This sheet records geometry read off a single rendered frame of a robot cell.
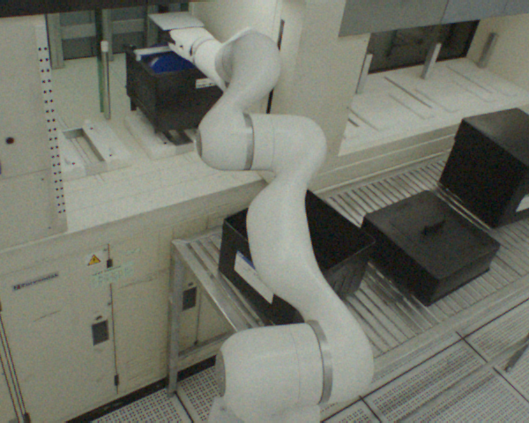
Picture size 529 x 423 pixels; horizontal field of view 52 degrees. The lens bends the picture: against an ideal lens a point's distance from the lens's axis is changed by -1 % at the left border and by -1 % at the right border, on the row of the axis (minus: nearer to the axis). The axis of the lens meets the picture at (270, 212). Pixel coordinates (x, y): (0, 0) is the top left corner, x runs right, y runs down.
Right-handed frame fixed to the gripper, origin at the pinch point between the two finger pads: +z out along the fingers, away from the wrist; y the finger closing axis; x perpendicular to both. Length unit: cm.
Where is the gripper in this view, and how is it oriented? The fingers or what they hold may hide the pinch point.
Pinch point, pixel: (176, 27)
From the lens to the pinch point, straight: 159.6
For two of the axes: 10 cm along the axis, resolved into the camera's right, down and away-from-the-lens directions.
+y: 8.2, -2.6, 5.1
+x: 1.5, -7.7, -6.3
